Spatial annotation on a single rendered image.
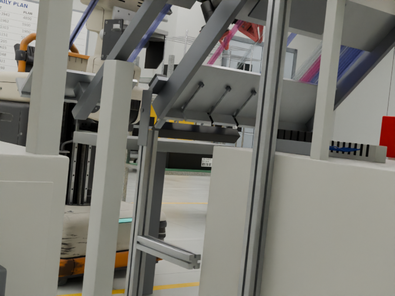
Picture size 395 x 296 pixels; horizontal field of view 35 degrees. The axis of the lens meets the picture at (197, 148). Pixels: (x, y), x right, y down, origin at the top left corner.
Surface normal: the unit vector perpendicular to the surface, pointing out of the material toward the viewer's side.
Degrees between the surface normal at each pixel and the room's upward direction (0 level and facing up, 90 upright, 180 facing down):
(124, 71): 90
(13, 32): 90
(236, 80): 135
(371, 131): 90
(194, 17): 90
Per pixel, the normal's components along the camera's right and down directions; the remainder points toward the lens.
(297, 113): 0.37, 0.77
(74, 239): 0.79, 0.11
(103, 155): -0.76, -0.05
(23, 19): 0.62, 0.09
